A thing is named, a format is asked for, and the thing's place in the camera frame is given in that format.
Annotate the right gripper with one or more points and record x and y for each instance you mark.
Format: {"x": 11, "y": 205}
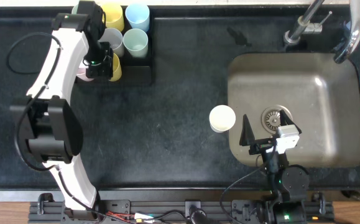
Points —
{"x": 260, "y": 146}

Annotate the white cup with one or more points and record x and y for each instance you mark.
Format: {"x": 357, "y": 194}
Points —
{"x": 221, "y": 118}

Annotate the yellow cup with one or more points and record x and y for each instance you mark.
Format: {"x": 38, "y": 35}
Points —
{"x": 117, "y": 68}
{"x": 116, "y": 17}

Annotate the pink cup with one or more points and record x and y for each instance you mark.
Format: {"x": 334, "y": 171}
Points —
{"x": 81, "y": 74}

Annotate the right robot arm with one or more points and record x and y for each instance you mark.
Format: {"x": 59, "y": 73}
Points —
{"x": 294, "y": 182}

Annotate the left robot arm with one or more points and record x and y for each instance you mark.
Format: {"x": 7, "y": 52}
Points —
{"x": 61, "y": 62}

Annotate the steel sink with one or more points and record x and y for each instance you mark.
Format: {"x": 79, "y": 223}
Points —
{"x": 316, "y": 93}

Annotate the steel tap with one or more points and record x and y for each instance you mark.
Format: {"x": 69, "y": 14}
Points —
{"x": 301, "y": 23}

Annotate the black tray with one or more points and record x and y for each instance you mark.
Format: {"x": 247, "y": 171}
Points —
{"x": 136, "y": 74}

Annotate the green cup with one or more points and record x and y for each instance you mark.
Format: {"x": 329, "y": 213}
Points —
{"x": 75, "y": 9}
{"x": 135, "y": 40}

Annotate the blue cup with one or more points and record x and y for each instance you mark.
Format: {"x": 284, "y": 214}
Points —
{"x": 137, "y": 15}

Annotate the grey cup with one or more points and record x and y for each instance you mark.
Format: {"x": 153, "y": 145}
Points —
{"x": 116, "y": 39}

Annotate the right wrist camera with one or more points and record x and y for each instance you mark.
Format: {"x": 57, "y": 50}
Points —
{"x": 287, "y": 140}

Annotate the mounting rail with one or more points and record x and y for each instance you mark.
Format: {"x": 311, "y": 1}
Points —
{"x": 167, "y": 207}

